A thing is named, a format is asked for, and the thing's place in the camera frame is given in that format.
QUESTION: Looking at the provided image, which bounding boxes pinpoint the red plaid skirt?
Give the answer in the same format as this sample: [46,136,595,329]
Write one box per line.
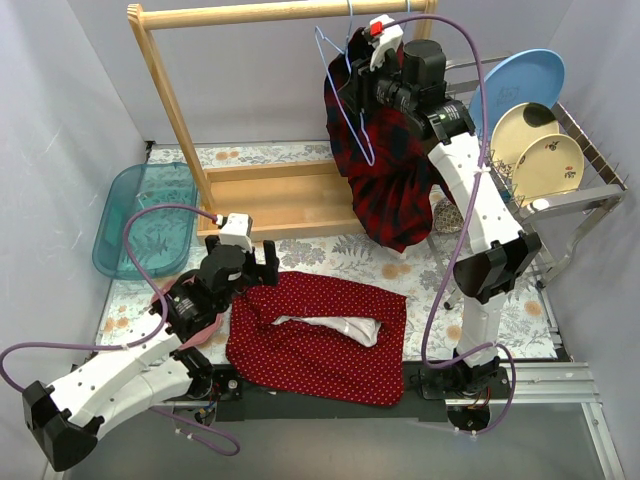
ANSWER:
[324,54,453,253]

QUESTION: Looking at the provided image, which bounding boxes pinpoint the red polka dot cloth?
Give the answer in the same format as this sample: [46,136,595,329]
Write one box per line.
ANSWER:
[226,272,407,407]

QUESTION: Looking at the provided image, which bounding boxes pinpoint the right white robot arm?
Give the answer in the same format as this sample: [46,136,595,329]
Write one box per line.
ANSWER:
[337,32,541,398]

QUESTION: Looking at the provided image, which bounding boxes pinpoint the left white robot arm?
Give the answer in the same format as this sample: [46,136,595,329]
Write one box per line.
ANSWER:
[22,236,279,472]

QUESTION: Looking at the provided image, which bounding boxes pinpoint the pink polka dot plate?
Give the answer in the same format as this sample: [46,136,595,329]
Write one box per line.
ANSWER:
[149,269,225,350]

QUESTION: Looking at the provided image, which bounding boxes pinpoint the teal plastic basket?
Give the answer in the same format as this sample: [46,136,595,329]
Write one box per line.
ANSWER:
[92,162,198,281]

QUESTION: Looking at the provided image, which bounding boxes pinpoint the floral table mat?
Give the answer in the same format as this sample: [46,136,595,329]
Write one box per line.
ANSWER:
[98,141,556,361]

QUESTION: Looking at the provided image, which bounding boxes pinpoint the wooden clothes rack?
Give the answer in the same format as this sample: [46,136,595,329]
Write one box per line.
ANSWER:
[126,0,438,244]

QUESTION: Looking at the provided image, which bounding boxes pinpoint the cream plate black spot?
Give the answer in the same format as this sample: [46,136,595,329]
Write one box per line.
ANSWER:
[490,102,560,175]

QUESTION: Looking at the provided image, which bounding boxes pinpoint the blue plate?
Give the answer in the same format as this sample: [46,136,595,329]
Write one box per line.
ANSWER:
[484,48,566,136]

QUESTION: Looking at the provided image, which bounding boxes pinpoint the patterned bowl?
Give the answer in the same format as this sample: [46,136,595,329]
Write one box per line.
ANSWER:
[433,198,464,234]

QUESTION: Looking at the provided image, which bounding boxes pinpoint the cream plate floral print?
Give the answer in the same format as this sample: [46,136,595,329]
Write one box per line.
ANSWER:
[511,134,585,203]

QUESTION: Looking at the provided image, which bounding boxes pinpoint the metal dish rack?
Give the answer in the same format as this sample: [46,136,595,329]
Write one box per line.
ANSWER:
[426,49,624,305]

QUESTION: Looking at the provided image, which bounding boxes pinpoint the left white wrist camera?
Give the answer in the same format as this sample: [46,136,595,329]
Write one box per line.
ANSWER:
[215,213,253,252]

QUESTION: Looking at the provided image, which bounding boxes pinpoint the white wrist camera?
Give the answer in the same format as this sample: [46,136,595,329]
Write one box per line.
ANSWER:
[215,213,253,252]
[368,14,404,71]

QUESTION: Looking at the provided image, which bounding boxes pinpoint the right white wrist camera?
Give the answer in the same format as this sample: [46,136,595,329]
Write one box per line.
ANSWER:
[368,14,404,71]

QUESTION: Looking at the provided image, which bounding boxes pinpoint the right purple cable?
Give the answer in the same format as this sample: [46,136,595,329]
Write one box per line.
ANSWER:
[392,12,516,435]

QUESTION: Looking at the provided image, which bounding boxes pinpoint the purple cable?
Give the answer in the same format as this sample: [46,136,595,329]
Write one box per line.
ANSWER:
[392,12,516,435]
[0,203,241,456]

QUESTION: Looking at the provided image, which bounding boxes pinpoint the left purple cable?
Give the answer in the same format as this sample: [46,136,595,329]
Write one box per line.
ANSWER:
[0,203,241,456]

